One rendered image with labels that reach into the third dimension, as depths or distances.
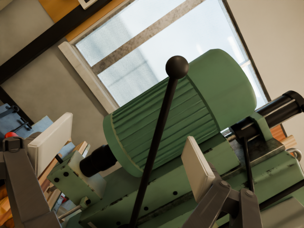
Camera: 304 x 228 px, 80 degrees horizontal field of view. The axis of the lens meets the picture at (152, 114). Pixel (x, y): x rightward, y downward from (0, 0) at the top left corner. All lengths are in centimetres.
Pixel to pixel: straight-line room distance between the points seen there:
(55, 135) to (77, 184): 36
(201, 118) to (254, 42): 161
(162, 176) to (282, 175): 26
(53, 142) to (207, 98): 28
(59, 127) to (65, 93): 172
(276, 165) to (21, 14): 197
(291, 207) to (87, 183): 47
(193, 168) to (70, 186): 40
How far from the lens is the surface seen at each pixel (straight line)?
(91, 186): 53
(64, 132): 20
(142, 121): 38
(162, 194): 48
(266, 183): 49
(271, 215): 53
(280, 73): 210
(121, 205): 50
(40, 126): 79
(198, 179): 17
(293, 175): 51
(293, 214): 53
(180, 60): 27
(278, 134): 222
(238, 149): 52
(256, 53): 196
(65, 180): 53
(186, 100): 36
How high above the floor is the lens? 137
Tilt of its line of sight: 8 degrees down
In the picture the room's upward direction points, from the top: 58 degrees clockwise
